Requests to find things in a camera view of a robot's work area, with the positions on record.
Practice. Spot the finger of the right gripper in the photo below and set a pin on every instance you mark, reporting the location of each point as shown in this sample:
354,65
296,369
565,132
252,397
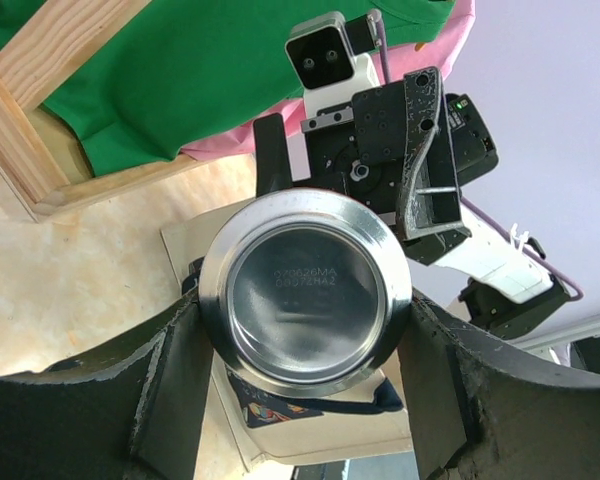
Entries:
428,200
273,172

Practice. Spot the wooden clothes rack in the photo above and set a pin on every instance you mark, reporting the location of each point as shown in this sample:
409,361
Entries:
55,42

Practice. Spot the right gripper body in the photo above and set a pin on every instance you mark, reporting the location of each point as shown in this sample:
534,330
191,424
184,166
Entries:
358,149

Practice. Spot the aluminium rail frame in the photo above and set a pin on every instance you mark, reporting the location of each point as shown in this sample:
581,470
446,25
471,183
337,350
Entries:
589,327

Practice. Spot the pink shirt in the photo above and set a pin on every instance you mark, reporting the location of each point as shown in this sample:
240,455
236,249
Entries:
428,34

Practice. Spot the red Coke can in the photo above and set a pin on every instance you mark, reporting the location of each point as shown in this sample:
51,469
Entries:
304,292

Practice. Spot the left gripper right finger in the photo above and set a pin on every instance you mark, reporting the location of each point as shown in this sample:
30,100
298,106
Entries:
480,408

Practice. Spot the green tank top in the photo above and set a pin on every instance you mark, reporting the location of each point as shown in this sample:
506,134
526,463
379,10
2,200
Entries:
190,76

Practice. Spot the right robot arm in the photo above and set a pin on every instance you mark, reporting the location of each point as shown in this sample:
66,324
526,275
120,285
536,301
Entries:
511,288

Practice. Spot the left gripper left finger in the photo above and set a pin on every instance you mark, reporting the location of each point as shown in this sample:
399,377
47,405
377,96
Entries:
130,408

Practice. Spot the beige canvas tote bag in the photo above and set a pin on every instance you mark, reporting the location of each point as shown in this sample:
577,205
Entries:
264,428

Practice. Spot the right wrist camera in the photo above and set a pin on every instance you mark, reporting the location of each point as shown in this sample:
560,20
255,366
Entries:
335,58

